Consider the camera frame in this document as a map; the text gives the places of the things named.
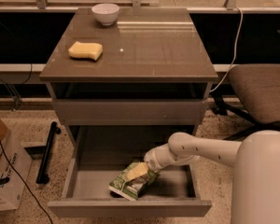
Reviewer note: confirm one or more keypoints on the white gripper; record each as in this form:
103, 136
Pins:
153, 159

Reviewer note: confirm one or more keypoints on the green jalapeno chip bag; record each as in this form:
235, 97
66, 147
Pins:
130, 190

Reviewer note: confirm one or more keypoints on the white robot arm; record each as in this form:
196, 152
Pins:
256, 170

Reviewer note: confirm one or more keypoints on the open grey middle drawer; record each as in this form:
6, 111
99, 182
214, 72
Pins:
101, 153

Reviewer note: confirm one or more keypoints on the grey drawer cabinet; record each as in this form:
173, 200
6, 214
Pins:
148, 55

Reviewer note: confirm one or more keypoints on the closed grey top drawer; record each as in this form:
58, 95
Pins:
110, 112

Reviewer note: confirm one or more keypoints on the black metal bar stand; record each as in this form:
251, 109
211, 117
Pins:
44, 152

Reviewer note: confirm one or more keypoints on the white cardboard box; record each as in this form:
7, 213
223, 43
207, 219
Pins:
15, 164

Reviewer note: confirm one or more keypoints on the yellow sponge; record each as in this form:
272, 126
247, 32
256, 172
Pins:
81, 50

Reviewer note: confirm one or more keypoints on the brown office chair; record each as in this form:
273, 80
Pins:
257, 86

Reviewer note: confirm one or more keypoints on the white ceramic bowl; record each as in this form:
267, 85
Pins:
106, 13

